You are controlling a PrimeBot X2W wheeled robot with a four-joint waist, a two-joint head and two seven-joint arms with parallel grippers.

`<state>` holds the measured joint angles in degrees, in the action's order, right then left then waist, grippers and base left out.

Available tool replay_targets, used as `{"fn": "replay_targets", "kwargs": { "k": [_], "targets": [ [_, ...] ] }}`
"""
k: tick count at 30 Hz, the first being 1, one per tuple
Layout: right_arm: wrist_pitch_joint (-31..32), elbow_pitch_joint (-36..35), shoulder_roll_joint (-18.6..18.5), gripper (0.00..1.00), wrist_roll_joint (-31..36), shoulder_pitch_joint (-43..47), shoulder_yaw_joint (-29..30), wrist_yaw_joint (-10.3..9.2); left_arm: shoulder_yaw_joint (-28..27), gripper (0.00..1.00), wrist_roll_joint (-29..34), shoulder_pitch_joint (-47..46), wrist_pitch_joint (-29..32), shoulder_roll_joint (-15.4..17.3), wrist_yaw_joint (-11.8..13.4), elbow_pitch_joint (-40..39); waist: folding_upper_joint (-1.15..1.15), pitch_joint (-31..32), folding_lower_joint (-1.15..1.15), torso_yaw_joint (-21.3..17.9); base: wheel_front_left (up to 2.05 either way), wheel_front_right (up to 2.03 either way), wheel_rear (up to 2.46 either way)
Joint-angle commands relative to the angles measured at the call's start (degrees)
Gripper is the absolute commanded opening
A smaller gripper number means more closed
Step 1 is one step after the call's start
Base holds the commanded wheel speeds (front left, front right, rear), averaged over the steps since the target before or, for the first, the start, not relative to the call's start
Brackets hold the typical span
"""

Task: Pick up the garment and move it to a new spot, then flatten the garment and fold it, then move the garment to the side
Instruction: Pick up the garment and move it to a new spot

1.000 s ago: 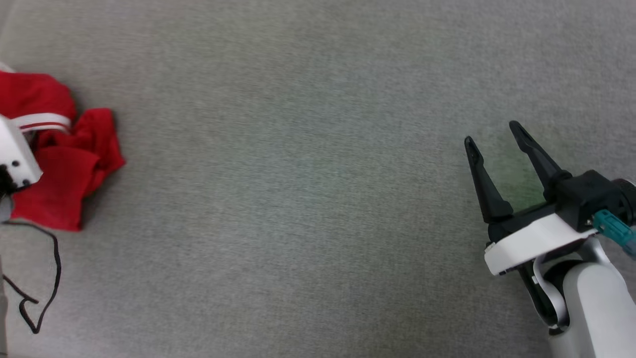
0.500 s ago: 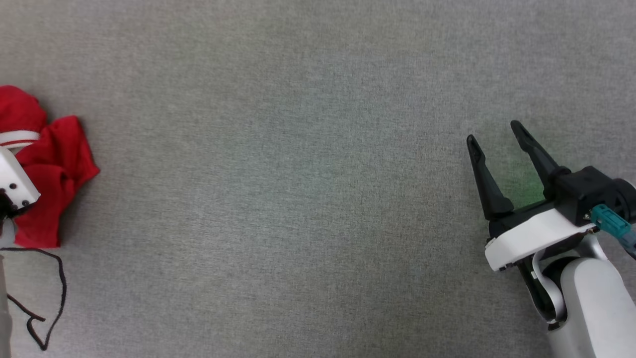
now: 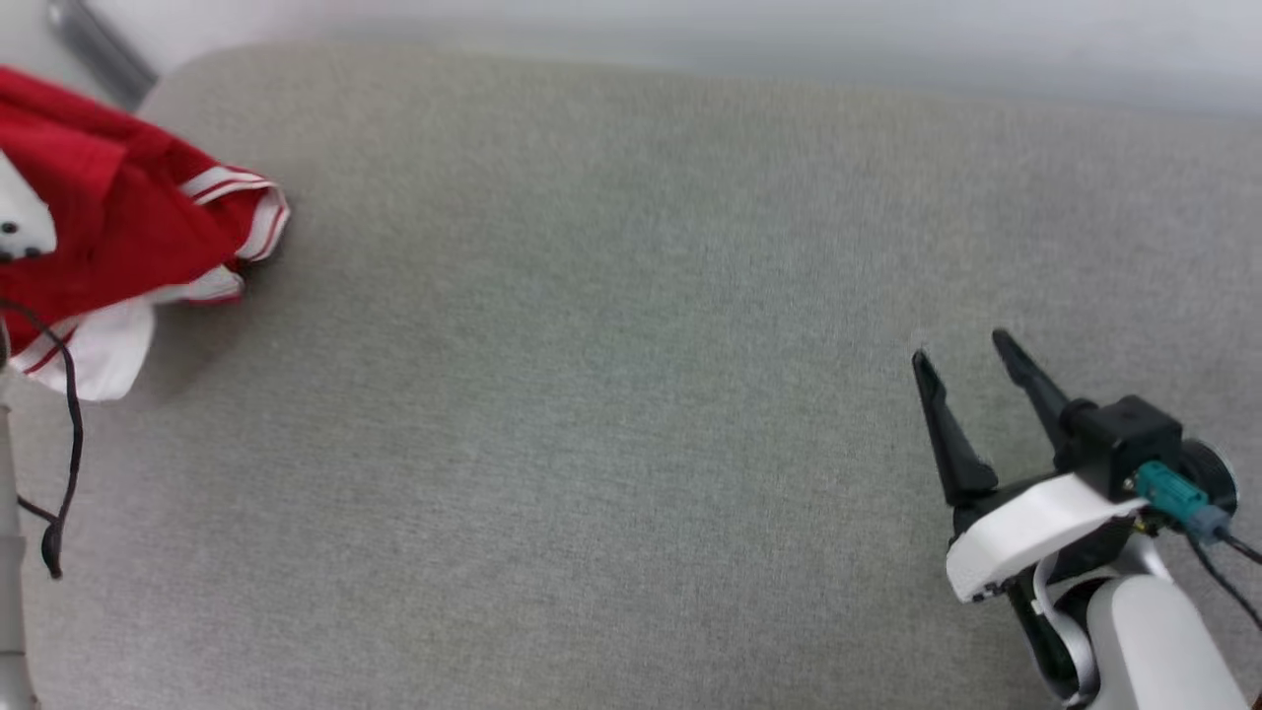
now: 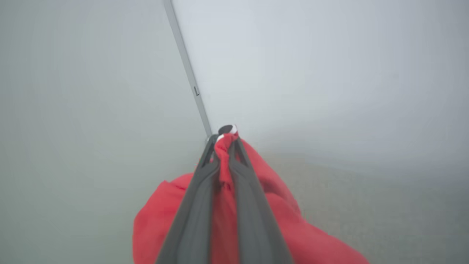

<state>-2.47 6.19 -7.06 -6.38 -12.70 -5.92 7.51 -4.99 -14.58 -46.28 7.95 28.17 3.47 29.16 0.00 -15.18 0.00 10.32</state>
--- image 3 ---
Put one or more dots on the grey fabric sofa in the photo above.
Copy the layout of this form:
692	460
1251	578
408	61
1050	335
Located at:
592	394

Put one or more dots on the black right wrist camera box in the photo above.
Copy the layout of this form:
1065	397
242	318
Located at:
1124	434

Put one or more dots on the grey metal bar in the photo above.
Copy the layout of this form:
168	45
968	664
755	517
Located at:
99	49

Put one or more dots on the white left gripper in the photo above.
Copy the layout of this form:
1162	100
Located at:
22	222

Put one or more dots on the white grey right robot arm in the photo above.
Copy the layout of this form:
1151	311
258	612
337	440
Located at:
1154	641

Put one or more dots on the teal right camera connector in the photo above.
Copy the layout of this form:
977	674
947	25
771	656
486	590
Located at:
1168	493

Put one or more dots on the red and white garment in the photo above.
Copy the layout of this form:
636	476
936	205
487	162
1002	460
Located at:
128	217

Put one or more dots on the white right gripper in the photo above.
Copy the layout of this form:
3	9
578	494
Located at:
1035	523

